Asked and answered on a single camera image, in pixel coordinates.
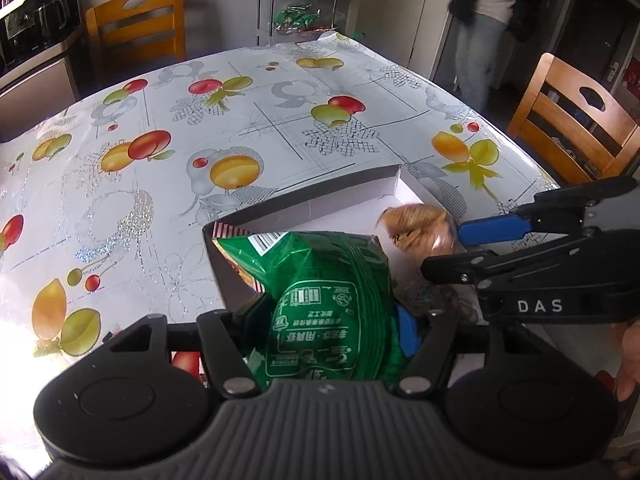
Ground green packets on rack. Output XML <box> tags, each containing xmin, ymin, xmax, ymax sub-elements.
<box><xmin>274</xmin><ymin>5</ymin><xmax>321</xmax><ymax>31</ymax></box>

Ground yellow wooden chair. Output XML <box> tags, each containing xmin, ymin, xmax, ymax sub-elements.
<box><xmin>507</xmin><ymin>52</ymin><xmax>640</xmax><ymax>186</ymax></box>
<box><xmin>85</xmin><ymin>0</ymin><xmax>187</xmax><ymax>93</ymax></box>

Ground green snack bag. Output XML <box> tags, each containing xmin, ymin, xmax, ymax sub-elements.
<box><xmin>212</xmin><ymin>230</ymin><xmax>423</xmax><ymax>396</ymax></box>

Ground person's right hand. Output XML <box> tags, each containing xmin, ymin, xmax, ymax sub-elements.
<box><xmin>615</xmin><ymin>317</ymin><xmax>640</xmax><ymax>403</ymax></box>

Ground white cupboard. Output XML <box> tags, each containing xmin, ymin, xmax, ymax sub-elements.
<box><xmin>360</xmin><ymin>0</ymin><xmax>461</xmax><ymax>81</ymax></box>

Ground white cardboard box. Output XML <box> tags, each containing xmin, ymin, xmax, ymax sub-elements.
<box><xmin>202</xmin><ymin>162</ymin><xmax>618</xmax><ymax>378</ymax></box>

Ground white wire rack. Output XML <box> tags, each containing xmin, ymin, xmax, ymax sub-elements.
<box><xmin>257</xmin><ymin>0</ymin><xmax>341</xmax><ymax>46</ymax></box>

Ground black coffee machine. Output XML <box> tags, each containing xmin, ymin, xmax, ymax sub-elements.
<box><xmin>0</xmin><ymin>0</ymin><xmax>83</xmax><ymax>68</ymax></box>

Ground grey cabinet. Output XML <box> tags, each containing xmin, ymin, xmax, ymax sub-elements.
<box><xmin>0</xmin><ymin>35</ymin><xmax>83</xmax><ymax>143</ymax></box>

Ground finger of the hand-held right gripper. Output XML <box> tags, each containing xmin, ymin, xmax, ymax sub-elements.
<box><xmin>420</xmin><ymin>227</ymin><xmax>603</xmax><ymax>289</ymax></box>
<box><xmin>457</xmin><ymin>176</ymin><xmax>638</xmax><ymax>244</ymax></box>

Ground clear bag of brown crackers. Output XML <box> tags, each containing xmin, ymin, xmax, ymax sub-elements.
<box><xmin>375</xmin><ymin>204</ymin><xmax>463</xmax><ymax>261</ymax></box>

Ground fruit print tablecloth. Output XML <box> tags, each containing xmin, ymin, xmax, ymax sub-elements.
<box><xmin>0</xmin><ymin>30</ymin><xmax>566</xmax><ymax>480</ymax></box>

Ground dark door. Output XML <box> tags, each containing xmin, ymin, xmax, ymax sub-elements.
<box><xmin>550</xmin><ymin>0</ymin><xmax>640</xmax><ymax>106</ymax></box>

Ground silver brown packet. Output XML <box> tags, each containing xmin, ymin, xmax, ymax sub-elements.
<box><xmin>395</xmin><ymin>280</ymin><xmax>481</xmax><ymax>326</ymax></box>

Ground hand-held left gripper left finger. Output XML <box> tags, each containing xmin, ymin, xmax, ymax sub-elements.
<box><xmin>102</xmin><ymin>310</ymin><xmax>263</xmax><ymax>401</ymax></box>

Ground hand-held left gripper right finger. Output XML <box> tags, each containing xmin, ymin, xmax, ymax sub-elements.
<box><xmin>396</xmin><ymin>305</ymin><xmax>543</xmax><ymax>401</ymax></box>

